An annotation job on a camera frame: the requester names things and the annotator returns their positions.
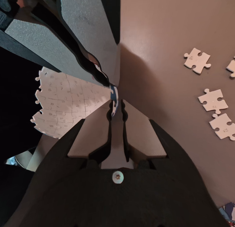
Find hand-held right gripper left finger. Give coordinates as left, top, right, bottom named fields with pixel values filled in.
left=68, top=100, right=114, bottom=165

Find puzzle pieces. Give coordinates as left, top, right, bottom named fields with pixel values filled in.
left=184, top=48, right=235, bottom=141

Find person's dark clothed torso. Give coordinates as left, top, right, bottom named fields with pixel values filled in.
left=0, top=46, right=44, bottom=227

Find printed cardboard puzzle box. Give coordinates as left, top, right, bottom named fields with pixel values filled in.
left=217, top=202, right=235, bottom=227

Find partly built puzzle ball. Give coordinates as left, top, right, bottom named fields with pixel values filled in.
left=30, top=66, right=119, bottom=139

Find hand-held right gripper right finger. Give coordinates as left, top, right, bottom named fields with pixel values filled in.
left=121, top=99, right=167, bottom=163

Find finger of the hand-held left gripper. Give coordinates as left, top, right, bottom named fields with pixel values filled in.
left=5, top=19, right=110, bottom=88
left=56, top=0, right=121, bottom=86

